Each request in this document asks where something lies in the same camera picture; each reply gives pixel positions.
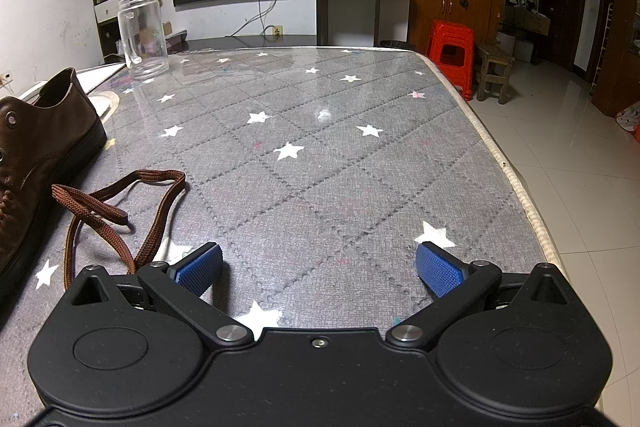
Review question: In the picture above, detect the brown shoelace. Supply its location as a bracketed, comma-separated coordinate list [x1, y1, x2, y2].
[51, 169, 186, 289]

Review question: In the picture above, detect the brown leather shoe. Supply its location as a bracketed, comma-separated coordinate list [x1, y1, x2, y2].
[1, 67, 106, 305]

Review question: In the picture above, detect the grey star pattern table mat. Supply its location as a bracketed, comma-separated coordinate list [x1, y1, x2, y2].
[1, 48, 542, 426]

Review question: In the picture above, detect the small wooden stool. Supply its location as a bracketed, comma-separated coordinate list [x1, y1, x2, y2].
[476, 44, 514, 105]

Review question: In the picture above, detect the white notebook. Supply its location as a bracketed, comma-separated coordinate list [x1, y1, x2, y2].
[18, 63, 125, 102]

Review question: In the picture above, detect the red plastic stool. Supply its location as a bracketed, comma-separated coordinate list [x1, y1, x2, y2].
[427, 20, 475, 101]

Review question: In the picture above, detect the clear glass mason jar mug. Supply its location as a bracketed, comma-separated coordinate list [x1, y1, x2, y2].
[117, 0, 169, 80]

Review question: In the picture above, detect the black tv console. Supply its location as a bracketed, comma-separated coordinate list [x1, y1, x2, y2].
[168, 35, 318, 54]

